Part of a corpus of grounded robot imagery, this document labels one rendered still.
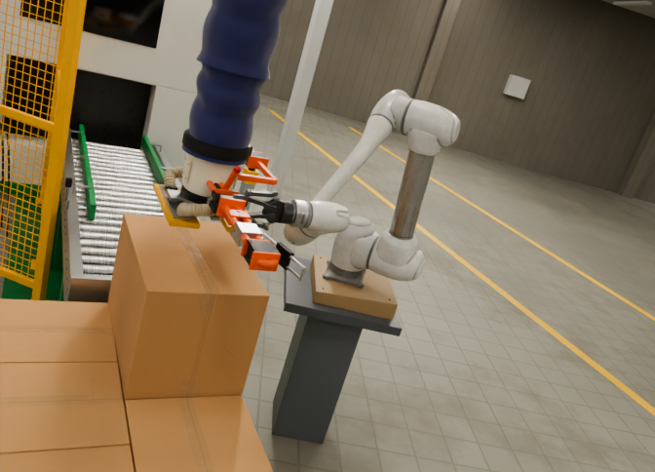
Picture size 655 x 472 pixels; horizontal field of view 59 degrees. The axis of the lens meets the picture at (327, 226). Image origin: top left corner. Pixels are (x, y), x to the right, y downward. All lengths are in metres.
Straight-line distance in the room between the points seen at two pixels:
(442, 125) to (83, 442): 1.54
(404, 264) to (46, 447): 1.41
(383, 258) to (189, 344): 0.89
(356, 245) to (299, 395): 0.76
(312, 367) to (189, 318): 0.91
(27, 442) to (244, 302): 0.71
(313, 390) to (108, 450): 1.14
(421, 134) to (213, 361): 1.08
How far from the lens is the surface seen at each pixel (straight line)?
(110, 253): 2.94
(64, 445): 1.87
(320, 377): 2.69
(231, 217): 1.67
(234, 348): 2.01
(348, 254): 2.45
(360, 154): 2.08
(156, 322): 1.87
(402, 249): 2.35
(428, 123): 2.14
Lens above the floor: 1.81
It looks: 18 degrees down
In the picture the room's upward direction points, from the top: 17 degrees clockwise
